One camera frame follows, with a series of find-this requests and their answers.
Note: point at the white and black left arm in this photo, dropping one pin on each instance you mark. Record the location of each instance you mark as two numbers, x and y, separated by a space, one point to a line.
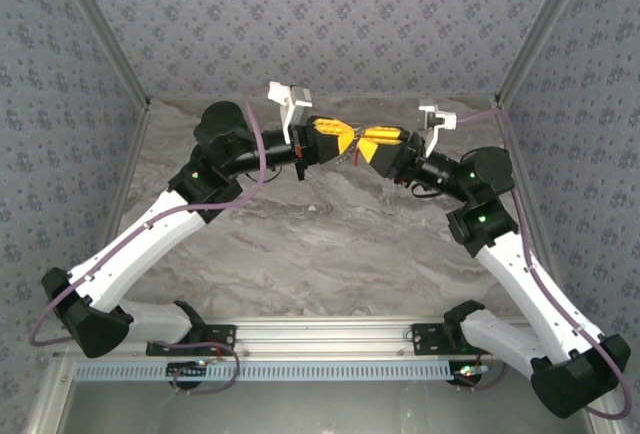
140 239

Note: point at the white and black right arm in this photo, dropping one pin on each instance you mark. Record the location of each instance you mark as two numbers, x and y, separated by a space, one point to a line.
500 336

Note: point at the aluminium back rail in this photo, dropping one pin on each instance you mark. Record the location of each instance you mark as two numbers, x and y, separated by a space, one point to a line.
360 98

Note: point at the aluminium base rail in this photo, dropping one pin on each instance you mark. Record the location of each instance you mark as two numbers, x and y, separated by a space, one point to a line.
325 336

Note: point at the grey metal sheet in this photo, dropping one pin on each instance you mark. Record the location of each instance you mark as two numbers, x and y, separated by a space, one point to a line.
325 409

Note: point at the aluminium side rail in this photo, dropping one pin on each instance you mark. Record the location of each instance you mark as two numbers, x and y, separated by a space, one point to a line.
544 254
124 179

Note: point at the small black circuit board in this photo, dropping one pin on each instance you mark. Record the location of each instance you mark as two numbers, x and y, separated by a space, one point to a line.
185 370
467 371

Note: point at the aluminium corner post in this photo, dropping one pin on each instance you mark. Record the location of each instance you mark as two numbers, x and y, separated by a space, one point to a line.
542 29
102 29

